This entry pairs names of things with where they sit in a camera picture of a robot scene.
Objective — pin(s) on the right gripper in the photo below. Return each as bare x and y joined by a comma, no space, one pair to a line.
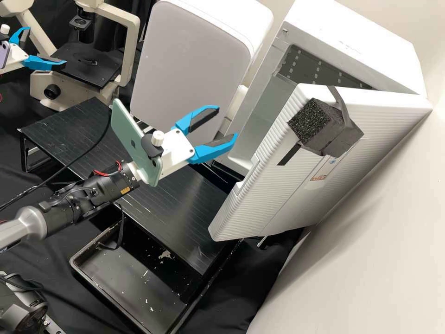
175,149

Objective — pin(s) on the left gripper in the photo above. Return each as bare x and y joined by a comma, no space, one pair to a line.
15,55

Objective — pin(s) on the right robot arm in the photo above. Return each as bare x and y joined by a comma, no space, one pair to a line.
55,212

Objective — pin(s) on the incubator door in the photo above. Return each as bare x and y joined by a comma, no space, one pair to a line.
313,181

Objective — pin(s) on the white incubator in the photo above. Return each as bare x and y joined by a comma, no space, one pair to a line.
347,52

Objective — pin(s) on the cream microscope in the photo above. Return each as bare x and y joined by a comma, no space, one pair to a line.
87,68

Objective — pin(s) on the white box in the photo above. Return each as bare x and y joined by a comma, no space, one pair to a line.
187,62

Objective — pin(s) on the black platform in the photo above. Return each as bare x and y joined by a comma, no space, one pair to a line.
174,208

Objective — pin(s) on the black tray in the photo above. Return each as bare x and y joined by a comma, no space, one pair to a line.
132,278

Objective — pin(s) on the left wrist camera phone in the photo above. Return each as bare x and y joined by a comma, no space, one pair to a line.
2,52

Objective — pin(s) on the wrist camera phone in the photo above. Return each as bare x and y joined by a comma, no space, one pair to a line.
128,139
2,52

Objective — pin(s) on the right wrist camera phone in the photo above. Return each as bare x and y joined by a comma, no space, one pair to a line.
128,139

